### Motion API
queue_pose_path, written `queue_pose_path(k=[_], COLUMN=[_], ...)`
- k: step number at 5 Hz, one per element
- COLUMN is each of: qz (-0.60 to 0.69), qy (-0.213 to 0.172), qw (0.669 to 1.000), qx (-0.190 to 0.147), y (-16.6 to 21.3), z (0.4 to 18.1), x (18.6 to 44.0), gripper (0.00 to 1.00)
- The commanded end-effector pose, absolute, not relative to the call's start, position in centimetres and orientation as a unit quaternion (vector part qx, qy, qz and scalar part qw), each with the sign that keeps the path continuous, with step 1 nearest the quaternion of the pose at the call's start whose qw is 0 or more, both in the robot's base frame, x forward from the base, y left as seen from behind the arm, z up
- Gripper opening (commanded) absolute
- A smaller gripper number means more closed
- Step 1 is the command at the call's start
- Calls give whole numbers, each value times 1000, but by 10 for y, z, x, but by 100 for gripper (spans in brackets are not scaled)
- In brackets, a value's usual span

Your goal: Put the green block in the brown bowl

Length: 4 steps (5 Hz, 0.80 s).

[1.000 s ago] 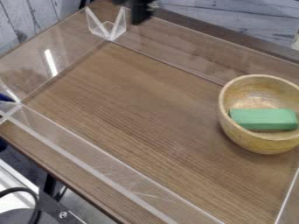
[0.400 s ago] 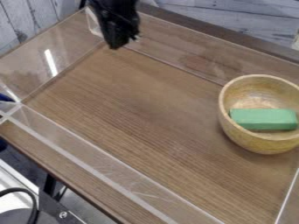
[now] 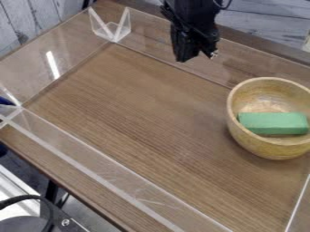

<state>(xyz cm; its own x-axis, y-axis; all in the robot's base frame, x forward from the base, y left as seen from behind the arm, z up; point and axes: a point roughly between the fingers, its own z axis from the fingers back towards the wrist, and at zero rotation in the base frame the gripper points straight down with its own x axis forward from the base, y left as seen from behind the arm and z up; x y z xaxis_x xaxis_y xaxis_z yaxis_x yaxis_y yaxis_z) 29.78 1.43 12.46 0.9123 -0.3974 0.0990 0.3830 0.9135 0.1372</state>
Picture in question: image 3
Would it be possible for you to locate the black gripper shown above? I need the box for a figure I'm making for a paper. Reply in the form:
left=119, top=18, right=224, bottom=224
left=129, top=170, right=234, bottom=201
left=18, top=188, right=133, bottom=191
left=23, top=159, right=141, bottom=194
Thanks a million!
left=161, top=0, right=224, bottom=63

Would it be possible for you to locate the green rectangular block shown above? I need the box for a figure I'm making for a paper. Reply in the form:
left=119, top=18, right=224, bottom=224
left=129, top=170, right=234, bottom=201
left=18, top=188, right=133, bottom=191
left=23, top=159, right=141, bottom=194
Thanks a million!
left=238, top=112, right=310, bottom=135

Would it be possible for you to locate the light wooden bowl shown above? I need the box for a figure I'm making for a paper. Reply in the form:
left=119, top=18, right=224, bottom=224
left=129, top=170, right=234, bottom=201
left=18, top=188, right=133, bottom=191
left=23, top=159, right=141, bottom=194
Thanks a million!
left=226, top=77, right=310, bottom=160

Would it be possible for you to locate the black table leg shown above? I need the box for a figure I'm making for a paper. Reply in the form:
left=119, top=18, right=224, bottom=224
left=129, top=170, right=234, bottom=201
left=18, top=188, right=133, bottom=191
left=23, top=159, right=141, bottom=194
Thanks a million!
left=46, top=180, right=59, bottom=203

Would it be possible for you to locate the clear acrylic corner bracket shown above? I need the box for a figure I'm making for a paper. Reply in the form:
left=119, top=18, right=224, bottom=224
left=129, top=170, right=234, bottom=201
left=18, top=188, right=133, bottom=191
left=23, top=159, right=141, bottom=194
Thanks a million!
left=87, top=7, right=131, bottom=43

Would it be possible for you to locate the clear acrylic tray wall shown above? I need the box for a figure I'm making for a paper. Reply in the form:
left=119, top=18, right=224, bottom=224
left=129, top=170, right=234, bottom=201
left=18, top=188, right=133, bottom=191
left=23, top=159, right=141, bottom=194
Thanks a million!
left=0, top=0, right=310, bottom=232

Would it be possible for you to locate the black cable loop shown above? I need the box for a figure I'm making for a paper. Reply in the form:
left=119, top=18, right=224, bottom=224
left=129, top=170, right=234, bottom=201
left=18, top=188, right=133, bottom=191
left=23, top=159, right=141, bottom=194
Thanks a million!
left=0, top=194, right=57, bottom=232

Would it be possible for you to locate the grey metal base plate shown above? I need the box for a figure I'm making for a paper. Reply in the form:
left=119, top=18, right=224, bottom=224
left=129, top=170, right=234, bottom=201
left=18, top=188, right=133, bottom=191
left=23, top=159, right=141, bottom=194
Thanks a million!
left=0, top=205, right=91, bottom=232

